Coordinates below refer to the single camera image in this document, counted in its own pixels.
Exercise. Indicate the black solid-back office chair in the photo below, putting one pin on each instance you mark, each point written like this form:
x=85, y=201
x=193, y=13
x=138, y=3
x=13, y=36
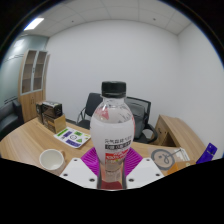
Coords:
x=88, y=110

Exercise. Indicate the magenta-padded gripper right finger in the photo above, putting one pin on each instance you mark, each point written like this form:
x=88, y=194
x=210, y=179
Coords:
x=145, y=170

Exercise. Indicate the clear black-capped drink bottle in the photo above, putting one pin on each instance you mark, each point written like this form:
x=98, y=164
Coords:
x=112, y=133

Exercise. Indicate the white speckled mug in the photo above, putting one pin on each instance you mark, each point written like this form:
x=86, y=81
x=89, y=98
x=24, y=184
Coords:
x=51, y=160

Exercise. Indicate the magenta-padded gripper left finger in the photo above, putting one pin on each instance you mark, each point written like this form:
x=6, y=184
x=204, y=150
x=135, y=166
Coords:
x=78, y=171

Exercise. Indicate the purple package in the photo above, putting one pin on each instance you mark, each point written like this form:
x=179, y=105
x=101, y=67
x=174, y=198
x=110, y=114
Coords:
x=207, y=153

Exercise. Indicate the long dark box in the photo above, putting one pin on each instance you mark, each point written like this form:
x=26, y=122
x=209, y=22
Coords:
x=52, y=109

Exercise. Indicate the wooden glass-door shelf cabinet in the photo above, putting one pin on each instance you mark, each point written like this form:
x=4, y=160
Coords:
x=31, y=86

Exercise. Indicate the white sheet with coloured stickers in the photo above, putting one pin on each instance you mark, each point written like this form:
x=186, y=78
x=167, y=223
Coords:
x=72, y=137

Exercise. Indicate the grey mesh-back office chair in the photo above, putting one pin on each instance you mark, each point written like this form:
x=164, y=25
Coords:
x=141, y=116

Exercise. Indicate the small dark box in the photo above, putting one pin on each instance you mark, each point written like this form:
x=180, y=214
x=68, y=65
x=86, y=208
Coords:
x=39, y=113

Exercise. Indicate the wooden side desk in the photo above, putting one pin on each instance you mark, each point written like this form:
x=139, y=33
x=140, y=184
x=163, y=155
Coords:
x=176, y=133

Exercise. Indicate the black sofa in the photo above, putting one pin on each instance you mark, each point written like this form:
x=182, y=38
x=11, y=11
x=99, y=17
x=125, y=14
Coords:
x=10, y=118

